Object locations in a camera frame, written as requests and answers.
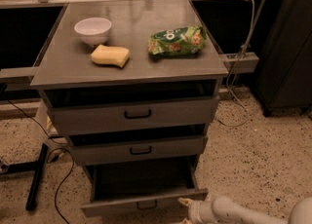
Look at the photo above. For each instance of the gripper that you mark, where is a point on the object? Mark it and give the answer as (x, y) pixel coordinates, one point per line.
(197, 208)

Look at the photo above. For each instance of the grey bottom drawer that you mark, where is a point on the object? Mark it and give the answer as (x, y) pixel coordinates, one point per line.
(142, 185)

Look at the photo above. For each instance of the grey drawer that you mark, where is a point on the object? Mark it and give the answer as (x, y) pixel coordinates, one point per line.
(142, 185)
(128, 117)
(100, 154)

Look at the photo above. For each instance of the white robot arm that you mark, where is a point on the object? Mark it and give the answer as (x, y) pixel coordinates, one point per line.
(223, 210)

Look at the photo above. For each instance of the grey middle drawer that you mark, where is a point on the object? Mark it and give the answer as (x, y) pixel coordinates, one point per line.
(100, 154)

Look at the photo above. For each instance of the grey drawer cabinet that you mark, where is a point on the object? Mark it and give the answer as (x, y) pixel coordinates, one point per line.
(67, 77)

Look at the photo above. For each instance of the grey top drawer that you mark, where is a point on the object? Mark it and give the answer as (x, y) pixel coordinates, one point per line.
(128, 117)

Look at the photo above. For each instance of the dark cabinet on right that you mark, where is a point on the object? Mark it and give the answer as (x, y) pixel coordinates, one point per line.
(283, 77)

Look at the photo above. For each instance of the black table leg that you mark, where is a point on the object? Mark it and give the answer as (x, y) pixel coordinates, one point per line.
(36, 166)

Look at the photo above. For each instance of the green chip bag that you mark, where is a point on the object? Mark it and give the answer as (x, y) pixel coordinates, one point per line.
(177, 42)

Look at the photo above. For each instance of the yellow sponge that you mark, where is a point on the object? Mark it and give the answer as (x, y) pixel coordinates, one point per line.
(105, 55)

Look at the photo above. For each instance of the white bowl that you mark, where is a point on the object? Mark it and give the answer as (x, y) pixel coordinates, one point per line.
(93, 31)

